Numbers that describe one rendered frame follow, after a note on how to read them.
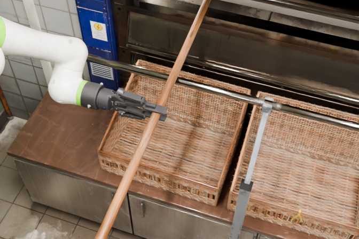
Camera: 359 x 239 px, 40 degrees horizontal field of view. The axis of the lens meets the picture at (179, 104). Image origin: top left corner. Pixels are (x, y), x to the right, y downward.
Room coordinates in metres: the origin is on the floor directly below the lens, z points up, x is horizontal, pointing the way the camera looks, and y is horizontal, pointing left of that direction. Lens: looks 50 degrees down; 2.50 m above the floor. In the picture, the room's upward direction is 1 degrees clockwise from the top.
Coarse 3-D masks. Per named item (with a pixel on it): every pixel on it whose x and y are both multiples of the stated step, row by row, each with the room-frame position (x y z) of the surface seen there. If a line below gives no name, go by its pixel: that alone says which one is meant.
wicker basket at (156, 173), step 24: (168, 72) 1.57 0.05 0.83; (192, 96) 1.51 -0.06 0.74; (216, 96) 1.48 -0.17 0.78; (120, 120) 1.39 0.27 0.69; (144, 120) 1.47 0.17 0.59; (168, 120) 1.48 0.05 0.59; (192, 120) 1.47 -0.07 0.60; (216, 120) 1.44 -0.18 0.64; (240, 120) 1.31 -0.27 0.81; (120, 144) 1.33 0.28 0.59; (168, 144) 1.33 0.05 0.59; (192, 144) 1.34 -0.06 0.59; (216, 144) 1.34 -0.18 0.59; (120, 168) 1.16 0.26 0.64; (144, 168) 1.12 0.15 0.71; (168, 168) 1.20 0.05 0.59; (192, 168) 1.20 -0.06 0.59; (216, 168) 1.20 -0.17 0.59; (192, 192) 1.06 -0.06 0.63; (216, 192) 1.01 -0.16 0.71
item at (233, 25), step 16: (128, 0) 1.67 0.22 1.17; (144, 0) 1.66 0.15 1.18; (160, 0) 1.66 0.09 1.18; (176, 0) 1.66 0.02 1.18; (176, 16) 1.60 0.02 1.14; (192, 16) 1.58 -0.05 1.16; (208, 16) 1.56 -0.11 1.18; (224, 16) 1.56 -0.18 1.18; (240, 16) 1.56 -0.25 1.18; (256, 32) 1.49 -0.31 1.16; (272, 32) 1.47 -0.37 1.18; (288, 32) 1.47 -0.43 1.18; (304, 32) 1.47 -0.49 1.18; (320, 48) 1.41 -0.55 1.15; (336, 48) 1.40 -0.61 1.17; (352, 48) 1.39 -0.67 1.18
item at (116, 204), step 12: (204, 0) 1.63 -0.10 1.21; (204, 12) 1.56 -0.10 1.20; (192, 24) 1.49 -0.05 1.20; (192, 36) 1.41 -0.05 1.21; (180, 60) 1.28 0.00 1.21; (168, 84) 1.16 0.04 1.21; (168, 96) 1.11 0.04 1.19; (156, 120) 1.00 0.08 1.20; (144, 132) 0.95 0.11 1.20; (144, 144) 0.90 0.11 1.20; (132, 156) 0.86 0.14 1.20; (132, 168) 0.81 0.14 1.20; (120, 192) 0.73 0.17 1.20; (120, 204) 0.69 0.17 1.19; (108, 216) 0.65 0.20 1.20; (108, 228) 0.61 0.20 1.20
